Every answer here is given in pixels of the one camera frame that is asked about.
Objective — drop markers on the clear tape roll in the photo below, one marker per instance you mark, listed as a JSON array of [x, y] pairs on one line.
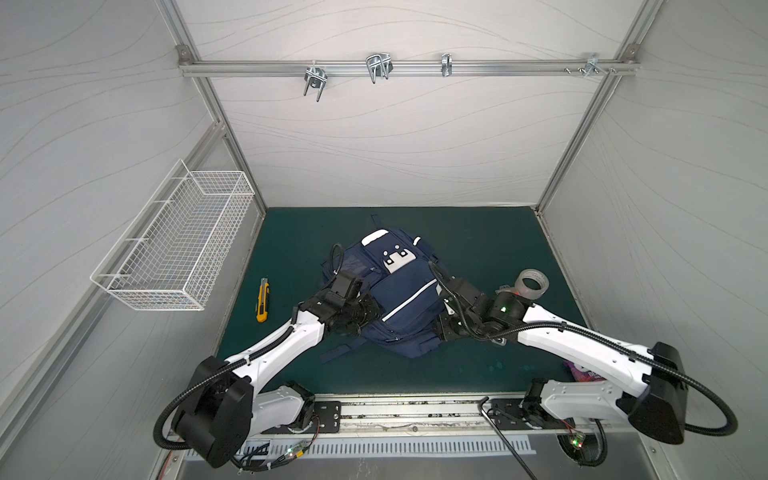
[[531, 284]]

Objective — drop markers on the white wire basket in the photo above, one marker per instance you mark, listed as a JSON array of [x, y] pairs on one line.
[[170, 255]]

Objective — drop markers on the middle metal hook clamp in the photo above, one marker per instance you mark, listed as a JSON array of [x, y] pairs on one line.
[[379, 65]]

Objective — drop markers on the pink snack pouch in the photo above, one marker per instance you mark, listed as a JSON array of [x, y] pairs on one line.
[[582, 374]]

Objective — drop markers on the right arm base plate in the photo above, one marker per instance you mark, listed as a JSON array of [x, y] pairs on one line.
[[520, 414]]

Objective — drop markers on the yellow utility knife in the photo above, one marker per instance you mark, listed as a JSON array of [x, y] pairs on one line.
[[262, 306]]

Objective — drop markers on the small metal ring clamp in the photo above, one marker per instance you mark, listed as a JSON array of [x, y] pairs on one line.
[[446, 65]]

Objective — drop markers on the aluminium top rail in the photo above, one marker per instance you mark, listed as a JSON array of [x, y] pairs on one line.
[[401, 68]]

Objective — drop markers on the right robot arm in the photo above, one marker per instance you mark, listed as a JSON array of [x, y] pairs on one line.
[[646, 387]]

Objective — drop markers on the right metal hook clamp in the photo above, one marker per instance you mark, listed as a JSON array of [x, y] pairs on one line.
[[592, 67]]

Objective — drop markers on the left metal hook clamp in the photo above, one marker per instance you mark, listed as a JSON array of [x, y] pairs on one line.
[[316, 79]]

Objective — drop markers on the metal hook clamp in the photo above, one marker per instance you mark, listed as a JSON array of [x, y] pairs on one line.
[[592, 67], [379, 65], [316, 79]]

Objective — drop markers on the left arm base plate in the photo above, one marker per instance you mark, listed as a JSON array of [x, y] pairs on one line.
[[322, 417]]

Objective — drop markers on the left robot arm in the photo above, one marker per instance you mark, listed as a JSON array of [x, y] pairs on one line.
[[224, 401]]

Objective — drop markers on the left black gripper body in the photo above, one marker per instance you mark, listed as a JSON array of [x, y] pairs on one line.
[[360, 313]]

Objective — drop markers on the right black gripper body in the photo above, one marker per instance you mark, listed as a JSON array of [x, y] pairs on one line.
[[453, 309]]

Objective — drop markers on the navy blue student backpack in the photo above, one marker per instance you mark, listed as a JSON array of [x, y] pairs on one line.
[[394, 267]]

